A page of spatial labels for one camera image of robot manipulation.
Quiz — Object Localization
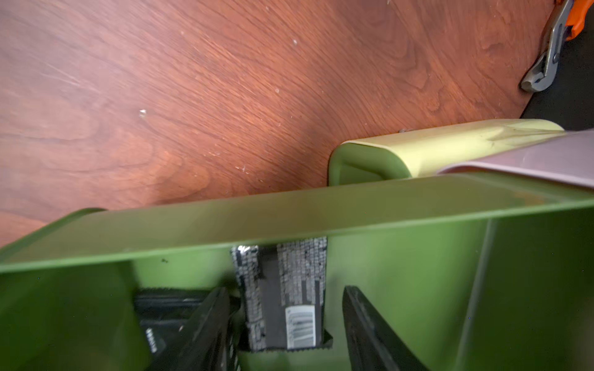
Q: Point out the green drawer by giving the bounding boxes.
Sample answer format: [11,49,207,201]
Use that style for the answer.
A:
[1,173,593,370]
[328,143,411,186]

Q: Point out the black plastic toolbox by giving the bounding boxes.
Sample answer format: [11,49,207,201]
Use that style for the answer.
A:
[521,10,594,131]

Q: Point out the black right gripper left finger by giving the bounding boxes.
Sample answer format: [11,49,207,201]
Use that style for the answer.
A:
[148,288,230,370]

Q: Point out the green bottom drawer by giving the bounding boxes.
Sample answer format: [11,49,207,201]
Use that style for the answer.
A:
[328,143,411,186]

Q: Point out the orange-handled pliers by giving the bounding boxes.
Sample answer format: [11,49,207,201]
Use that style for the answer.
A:
[520,0,593,93]

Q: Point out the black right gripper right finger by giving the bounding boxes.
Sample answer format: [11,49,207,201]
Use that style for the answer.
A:
[342,286,427,370]

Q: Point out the black cookie packet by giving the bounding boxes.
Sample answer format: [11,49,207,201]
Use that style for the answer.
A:
[230,237,334,352]
[134,288,241,370]

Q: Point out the yellow-green drawer cabinet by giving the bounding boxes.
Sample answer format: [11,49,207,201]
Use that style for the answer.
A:
[342,119,593,188]

